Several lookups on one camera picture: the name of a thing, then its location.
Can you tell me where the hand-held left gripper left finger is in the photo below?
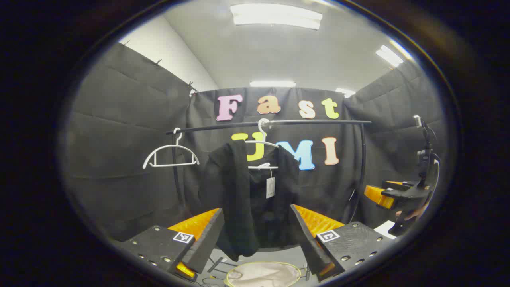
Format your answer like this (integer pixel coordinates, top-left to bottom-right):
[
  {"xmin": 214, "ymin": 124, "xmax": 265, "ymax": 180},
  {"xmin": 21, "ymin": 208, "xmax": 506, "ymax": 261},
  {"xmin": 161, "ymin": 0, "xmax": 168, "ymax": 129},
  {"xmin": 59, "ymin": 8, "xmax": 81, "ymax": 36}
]
[{"xmin": 116, "ymin": 207, "xmax": 226, "ymax": 283}]

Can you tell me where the black knit garment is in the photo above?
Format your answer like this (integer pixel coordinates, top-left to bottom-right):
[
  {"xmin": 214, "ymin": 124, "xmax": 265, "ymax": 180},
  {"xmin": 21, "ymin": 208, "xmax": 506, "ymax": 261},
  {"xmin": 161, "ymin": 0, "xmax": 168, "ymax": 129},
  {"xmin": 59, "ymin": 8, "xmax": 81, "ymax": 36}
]
[{"xmin": 198, "ymin": 140, "xmax": 300, "ymax": 261}]

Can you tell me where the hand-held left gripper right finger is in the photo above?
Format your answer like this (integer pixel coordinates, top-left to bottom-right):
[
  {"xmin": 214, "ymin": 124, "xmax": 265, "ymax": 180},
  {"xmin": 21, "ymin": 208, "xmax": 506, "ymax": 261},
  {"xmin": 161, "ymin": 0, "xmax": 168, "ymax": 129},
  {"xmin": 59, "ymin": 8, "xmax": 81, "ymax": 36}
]
[{"xmin": 290, "ymin": 204, "xmax": 396, "ymax": 282}]

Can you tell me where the beige laundry hamper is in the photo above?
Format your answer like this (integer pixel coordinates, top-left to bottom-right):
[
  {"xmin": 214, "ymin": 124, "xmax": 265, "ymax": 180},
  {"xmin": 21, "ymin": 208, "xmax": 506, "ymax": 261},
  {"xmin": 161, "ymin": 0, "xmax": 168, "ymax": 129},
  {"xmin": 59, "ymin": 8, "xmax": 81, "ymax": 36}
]
[{"xmin": 225, "ymin": 261, "xmax": 302, "ymax": 287}]

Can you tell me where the black backdrop cloth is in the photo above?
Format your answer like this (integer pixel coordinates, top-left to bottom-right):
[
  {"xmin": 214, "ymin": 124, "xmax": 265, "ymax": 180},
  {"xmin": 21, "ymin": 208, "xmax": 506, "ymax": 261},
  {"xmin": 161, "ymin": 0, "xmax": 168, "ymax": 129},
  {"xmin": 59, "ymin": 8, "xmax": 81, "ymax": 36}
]
[{"xmin": 66, "ymin": 42, "xmax": 449, "ymax": 248}]

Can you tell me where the black garment rack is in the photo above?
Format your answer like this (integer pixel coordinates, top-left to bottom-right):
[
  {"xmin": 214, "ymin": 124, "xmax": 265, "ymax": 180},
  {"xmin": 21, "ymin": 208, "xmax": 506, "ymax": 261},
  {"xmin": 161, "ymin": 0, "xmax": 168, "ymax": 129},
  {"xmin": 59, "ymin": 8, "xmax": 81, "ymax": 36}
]
[{"xmin": 165, "ymin": 119, "xmax": 372, "ymax": 224}]

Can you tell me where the white paper sheet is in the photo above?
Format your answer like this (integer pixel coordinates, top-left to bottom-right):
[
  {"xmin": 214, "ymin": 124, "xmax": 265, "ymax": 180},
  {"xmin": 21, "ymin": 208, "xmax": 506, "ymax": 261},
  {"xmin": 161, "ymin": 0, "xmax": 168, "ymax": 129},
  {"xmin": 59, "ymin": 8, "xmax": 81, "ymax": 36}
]
[{"xmin": 374, "ymin": 220, "xmax": 398, "ymax": 240}]

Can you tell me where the white clothes hanger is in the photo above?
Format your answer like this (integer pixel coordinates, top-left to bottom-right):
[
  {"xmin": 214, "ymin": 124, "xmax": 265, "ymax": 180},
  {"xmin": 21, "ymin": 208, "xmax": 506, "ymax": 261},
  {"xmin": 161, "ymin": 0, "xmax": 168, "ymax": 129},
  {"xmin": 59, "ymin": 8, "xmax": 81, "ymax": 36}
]
[
  {"xmin": 143, "ymin": 128, "xmax": 200, "ymax": 169},
  {"xmin": 244, "ymin": 118, "xmax": 279, "ymax": 170}
]

